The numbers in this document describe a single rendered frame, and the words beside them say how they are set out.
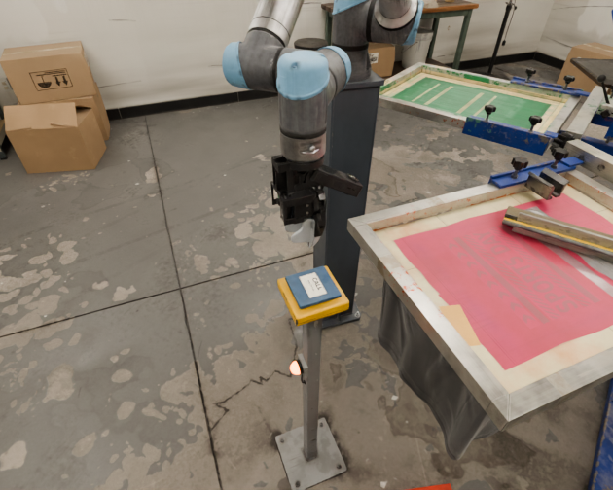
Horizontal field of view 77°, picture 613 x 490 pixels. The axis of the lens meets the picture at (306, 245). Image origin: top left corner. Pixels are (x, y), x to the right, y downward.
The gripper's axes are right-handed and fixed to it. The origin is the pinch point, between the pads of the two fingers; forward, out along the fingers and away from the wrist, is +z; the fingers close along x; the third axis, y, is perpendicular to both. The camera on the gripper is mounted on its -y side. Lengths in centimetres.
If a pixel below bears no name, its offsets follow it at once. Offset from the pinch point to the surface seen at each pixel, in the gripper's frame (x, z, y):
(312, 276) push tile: -2.4, 13.2, -1.0
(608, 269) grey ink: 21, 14, -68
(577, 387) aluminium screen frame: 41, 11, -33
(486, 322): 22.2, 14.8, -30.6
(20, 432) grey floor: -51, 110, 107
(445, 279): 8.6, 14.8, -30.3
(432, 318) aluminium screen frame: 19.2, 11.3, -18.3
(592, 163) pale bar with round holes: -11, 9, -99
